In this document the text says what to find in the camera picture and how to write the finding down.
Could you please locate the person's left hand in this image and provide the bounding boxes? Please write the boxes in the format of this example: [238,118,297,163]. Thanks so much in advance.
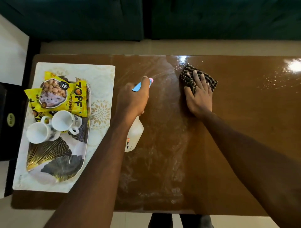
[112,76,150,123]

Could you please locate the person's right hand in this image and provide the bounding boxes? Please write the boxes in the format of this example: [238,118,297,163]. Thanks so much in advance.
[184,70,213,118]

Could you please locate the brown checkered cleaning cloth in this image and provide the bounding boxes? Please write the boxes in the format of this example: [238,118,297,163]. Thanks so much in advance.
[179,65,218,95]

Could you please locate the white spray bottle blue trigger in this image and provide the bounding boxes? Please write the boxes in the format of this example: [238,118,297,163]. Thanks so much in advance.
[125,78,154,152]

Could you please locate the person's left forearm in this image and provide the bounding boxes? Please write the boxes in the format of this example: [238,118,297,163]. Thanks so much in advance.
[43,115,139,228]

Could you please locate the person's right forearm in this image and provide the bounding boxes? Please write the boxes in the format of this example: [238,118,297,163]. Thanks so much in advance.
[200,110,301,228]

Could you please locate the white floral placemat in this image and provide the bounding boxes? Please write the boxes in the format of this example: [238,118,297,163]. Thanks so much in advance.
[12,62,116,193]

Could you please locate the dark green sofa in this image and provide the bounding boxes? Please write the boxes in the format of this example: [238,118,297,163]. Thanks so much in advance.
[0,0,301,42]

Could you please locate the yellow peanut snack packet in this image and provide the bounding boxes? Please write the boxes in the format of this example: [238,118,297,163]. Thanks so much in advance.
[24,88,53,123]
[39,71,88,118]

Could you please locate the white patterned cup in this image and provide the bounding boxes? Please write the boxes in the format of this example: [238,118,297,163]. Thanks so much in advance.
[51,110,83,135]
[26,116,61,144]

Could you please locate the leaf pattern serving tray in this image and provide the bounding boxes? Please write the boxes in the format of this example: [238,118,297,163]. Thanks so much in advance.
[25,76,92,182]

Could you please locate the person's legs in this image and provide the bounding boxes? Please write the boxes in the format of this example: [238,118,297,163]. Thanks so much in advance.
[148,212,215,228]

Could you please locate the black box with oval label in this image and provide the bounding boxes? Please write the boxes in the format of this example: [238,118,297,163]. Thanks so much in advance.
[0,82,29,161]

